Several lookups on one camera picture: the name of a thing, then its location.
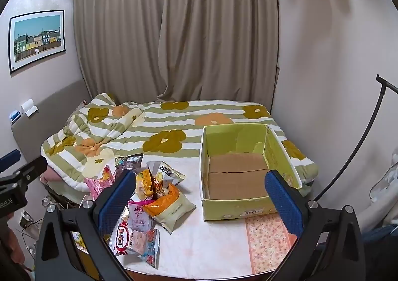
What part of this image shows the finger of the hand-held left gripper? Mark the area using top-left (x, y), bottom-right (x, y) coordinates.
top-left (9, 156), bottom-right (48, 187)
top-left (0, 149), bottom-right (21, 173)

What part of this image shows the pink pillow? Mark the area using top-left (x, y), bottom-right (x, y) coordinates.
top-left (40, 166), bottom-right (63, 183)

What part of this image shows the orange and cream snack packet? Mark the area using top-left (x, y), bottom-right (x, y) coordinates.
top-left (143, 183), bottom-right (196, 235)

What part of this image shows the blue grey clothing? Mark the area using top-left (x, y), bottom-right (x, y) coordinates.
top-left (357, 224), bottom-right (398, 269)

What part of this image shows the pink and white snack packet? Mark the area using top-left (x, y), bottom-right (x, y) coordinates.
top-left (85, 165), bottom-right (117, 202)

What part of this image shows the white paper roll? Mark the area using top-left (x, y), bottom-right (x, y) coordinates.
top-left (20, 98), bottom-right (38, 117)

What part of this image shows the green cardboard box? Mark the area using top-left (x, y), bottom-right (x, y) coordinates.
top-left (199, 123), bottom-right (303, 222)

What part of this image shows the white towel with pink border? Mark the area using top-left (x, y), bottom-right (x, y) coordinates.
top-left (107, 157), bottom-right (299, 275)

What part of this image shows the yellow orange snack packet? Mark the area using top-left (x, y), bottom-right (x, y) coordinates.
top-left (136, 167), bottom-right (170, 199)

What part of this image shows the grey padded headboard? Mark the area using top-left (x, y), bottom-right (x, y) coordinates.
top-left (11, 77), bottom-right (94, 157)

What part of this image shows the white plastic item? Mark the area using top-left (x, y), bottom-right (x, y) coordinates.
top-left (370, 153), bottom-right (398, 226)

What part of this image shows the framed wall poster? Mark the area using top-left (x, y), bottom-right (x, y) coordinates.
top-left (8, 10), bottom-right (66, 75)

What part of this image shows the pink floral cloth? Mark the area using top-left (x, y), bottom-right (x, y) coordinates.
top-left (245, 215), bottom-right (297, 274)

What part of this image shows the red and white shrimp packet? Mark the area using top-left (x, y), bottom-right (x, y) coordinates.
top-left (109, 219), bottom-right (147, 257)

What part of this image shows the beige curtain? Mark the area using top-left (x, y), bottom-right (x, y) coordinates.
top-left (73, 0), bottom-right (279, 104)

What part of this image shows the green striped floral blanket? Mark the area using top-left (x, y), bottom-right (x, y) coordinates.
top-left (40, 93), bottom-right (319, 193)

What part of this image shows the light blue shrimp packet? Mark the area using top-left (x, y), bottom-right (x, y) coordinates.
top-left (132, 228), bottom-right (160, 269)

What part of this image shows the white and black snack packet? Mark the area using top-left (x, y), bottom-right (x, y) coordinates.
top-left (146, 161), bottom-right (186, 188)

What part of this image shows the white pink strawberry snack packet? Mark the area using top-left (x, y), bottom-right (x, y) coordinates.
top-left (127, 198), bottom-right (156, 232)

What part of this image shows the pale green bed sheet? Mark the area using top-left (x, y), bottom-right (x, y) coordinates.
top-left (47, 180), bottom-right (91, 204)

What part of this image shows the dark purple snack packet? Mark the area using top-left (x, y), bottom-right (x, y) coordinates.
top-left (115, 154), bottom-right (144, 176)

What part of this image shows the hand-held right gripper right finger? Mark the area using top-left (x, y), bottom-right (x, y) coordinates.
top-left (264, 169), bottom-right (366, 281)

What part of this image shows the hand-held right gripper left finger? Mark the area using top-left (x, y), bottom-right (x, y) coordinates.
top-left (34, 170), bottom-right (137, 281)

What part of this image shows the person's left hand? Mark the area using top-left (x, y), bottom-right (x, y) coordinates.
top-left (0, 213), bottom-right (26, 269)

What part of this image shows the white power socket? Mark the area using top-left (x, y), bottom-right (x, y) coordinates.
top-left (19, 210), bottom-right (35, 229)

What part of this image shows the black lamp stand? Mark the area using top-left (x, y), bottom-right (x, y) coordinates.
top-left (314, 74), bottom-right (398, 204)

